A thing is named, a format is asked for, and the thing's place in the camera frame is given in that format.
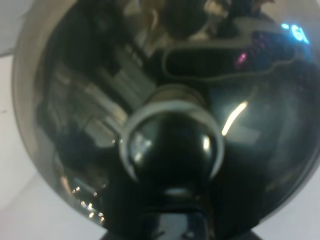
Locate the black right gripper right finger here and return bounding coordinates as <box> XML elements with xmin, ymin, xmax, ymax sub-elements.
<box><xmin>244</xmin><ymin>231</ymin><xmax>262</xmax><ymax>240</ymax></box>

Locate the stainless steel teapot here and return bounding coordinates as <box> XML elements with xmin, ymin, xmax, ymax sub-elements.
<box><xmin>12</xmin><ymin>0</ymin><xmax>320</xmax><ymax>240</ymax></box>

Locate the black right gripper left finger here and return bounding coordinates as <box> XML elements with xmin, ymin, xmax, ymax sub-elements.
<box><xmin>99</xmin><ymin>232</ymin><xmax>118</xmax><ymax>240</ymax></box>

